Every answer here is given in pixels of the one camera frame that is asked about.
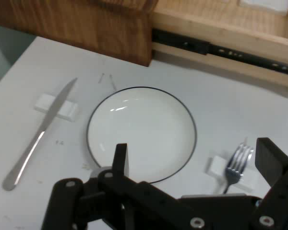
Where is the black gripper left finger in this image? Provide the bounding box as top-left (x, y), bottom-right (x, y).
top-left (41, 143), bottom-right (203, 230)

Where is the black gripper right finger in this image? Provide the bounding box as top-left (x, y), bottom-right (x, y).
top-left (249, 137), bottom-right (288, 230)

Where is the silver table knife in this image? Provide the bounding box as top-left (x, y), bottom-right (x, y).
top-left (2, 78), bottom-right (78, 192)

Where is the silver fork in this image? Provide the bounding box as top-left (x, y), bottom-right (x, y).
top-left (222, 143), bottom-right (254, 195)

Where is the white ceramic cutlery rest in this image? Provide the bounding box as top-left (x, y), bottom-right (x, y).
top-left (205, 149), bottom-right (262, 192)
top-left (34, 94), bottom-right (78, 122)

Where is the white plate with black rim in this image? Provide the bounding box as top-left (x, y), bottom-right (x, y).
top-left (86, 86), bottom-right (197, 184)

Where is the light wooden drawer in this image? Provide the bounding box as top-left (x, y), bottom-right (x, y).
top-left (148, 0), bottom-right (288, 95)

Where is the black metal drawer slide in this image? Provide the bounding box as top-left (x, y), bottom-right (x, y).
top-left (152, 28), bottom-right (288, 78)

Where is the dark wooden drawer cabinet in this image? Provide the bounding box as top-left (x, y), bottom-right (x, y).
top-left (0, 0), bottom-right (159, 67)

